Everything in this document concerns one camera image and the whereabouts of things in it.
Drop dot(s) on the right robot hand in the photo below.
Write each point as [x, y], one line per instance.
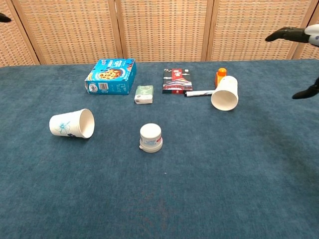
[286, 33]

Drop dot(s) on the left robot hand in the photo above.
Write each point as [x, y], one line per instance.
[3, 18]

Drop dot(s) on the white paper cup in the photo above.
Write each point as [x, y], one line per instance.
[228, 84]
[64, 124]

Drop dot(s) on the woven wooden screen panel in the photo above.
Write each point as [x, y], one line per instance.
[311, 52]
[251, 30]
[164, 30]
[10, 44]
[69, 32]

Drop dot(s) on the orange plastic bottle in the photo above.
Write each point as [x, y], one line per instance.
[220, 74]

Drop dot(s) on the white marker pen black cap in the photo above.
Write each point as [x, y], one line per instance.
[197, 93]

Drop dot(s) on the red black printed box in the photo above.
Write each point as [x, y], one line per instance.
[177, 81]

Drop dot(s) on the blue cookie box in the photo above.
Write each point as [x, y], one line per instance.
[112, 74]

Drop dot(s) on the green white tissue pack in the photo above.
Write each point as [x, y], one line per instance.
[144, 94]

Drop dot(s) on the blue tablecloth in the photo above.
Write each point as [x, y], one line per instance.
[224, 186]

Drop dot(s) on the white plastic jar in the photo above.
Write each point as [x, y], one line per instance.
[150, 137]

